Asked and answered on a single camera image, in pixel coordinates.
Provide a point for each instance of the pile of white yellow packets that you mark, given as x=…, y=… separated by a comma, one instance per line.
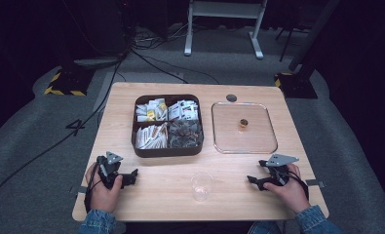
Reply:
x=151, y=110

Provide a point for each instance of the grey table grommet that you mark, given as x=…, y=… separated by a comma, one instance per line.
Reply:
x=231, y=97

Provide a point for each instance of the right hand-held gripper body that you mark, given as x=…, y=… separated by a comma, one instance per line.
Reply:
x=279, y=169

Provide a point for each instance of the person's right hand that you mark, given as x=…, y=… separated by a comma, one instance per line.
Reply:
x=290, y=195

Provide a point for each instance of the pile of white red packets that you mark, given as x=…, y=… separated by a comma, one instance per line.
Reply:
x=183, y=110

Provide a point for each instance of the pile of white orange sticks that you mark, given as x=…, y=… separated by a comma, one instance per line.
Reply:
x=151, y=137

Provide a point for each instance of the clear plastic cup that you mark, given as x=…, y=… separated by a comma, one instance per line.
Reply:
x=202, y=187

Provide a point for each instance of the gold lid knob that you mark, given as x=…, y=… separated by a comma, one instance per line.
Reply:
x=243, y=123

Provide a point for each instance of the yellow black striped stand base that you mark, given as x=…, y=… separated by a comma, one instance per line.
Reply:
x=297, y=87
x=68, y=83

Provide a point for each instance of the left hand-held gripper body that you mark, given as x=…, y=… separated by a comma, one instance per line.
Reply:
x=108, y=170

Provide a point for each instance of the person's left hand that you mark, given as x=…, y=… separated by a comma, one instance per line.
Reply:
x=102, y=198

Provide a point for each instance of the pile of grey tea bags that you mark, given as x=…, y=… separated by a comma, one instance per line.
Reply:
x=185, y=134

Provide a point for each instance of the person's denim leg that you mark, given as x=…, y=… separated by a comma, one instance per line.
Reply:
x=261, y=227

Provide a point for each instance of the brown four-compartment box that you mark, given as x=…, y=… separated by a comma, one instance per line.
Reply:
x=167, y=152

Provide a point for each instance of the grey metal stand pole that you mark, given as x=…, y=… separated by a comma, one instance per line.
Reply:
x=313, y=32

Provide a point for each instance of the clear square lid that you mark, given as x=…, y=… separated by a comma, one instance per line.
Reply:
x=258, y=139

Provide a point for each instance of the dark equipment stand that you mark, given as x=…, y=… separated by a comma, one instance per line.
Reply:
x=99, y=29

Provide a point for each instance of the grey table edge bracket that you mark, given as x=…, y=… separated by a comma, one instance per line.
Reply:
x=315, y=183
x=79, y=190

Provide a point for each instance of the white desk frame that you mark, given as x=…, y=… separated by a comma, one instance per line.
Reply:
x=224, y=9

